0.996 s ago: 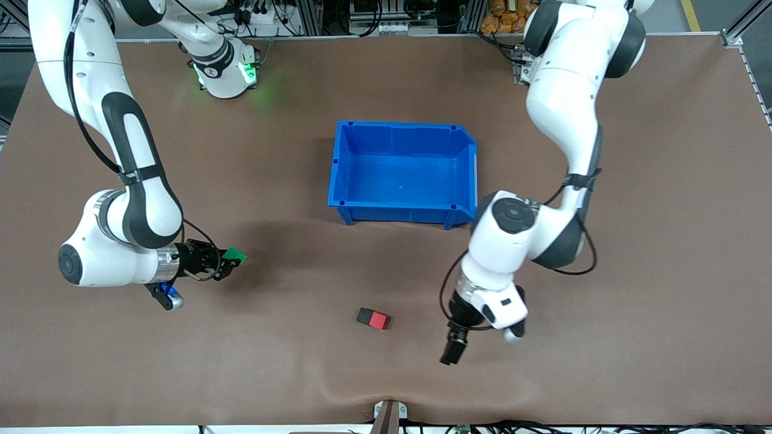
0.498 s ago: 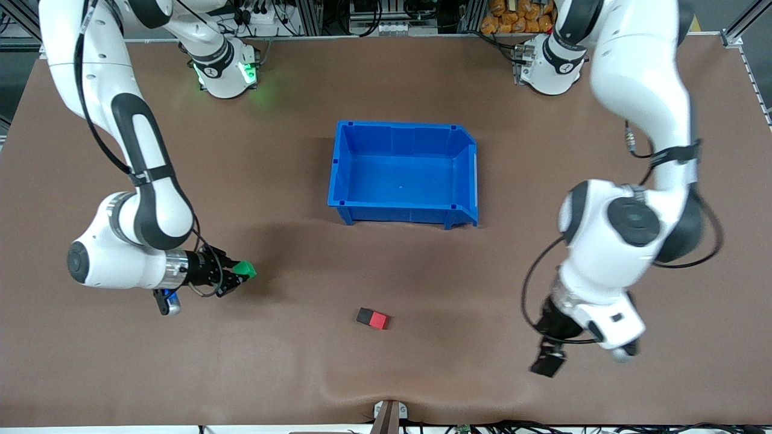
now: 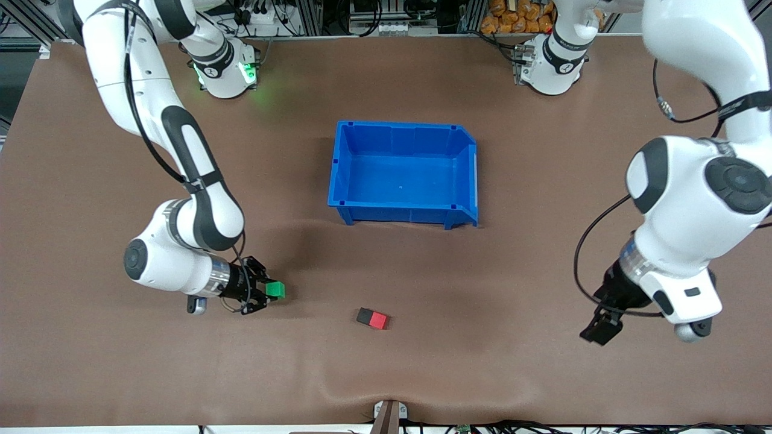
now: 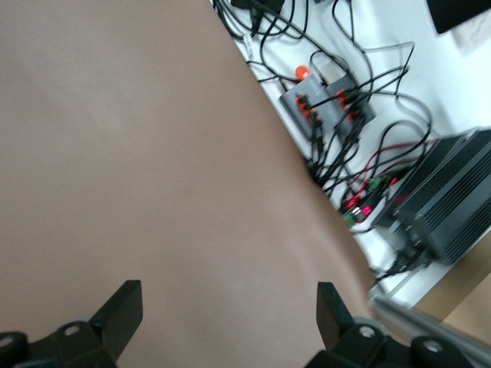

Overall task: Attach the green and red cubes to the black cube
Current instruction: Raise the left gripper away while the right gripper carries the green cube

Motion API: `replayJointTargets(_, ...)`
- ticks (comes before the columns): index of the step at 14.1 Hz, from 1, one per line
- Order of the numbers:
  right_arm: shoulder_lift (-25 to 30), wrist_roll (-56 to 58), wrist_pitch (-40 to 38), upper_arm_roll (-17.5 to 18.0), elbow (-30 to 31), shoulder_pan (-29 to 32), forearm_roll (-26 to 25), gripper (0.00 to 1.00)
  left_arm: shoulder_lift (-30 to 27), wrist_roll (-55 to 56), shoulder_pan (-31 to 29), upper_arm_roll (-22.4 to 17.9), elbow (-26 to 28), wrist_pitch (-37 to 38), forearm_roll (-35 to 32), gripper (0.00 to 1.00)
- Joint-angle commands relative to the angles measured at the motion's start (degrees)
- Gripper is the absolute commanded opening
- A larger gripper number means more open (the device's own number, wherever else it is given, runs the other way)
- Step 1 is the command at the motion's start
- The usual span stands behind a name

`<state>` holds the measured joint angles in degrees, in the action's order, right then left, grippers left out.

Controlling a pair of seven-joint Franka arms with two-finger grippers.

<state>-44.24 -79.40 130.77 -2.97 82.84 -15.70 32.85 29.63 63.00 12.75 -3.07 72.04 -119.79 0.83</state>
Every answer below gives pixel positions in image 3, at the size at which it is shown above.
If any aluminium extrusion post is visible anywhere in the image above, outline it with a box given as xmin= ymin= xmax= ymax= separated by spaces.
xmin=373 ymin=399 xmax=408 ymax=434

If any blue plastic storage bin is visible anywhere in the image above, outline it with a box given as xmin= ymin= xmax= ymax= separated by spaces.
xmin=327 ymin=120 xmax=479 ymax=230

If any white power strip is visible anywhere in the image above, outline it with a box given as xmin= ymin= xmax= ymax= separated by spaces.
xmin=236 ymin=5 xmax=291 ymax=29

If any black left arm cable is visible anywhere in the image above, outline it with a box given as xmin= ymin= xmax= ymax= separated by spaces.
xmin=572 ymin=57 xmax=727 ymax=319

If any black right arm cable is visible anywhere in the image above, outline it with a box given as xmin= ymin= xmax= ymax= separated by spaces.
xmin=121 ymin=0 xmax=254 ymax=314

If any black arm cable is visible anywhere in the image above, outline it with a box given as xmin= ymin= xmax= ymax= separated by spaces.
xmin=572 ymin=57 xmax=727 ymax=319
xmin=121 ymin=0 xmax=254 ymax=314

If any orange snack bags pile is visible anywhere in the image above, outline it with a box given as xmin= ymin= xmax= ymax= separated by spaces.
xmin=480 ymin=0 xmax=557 ymax=35

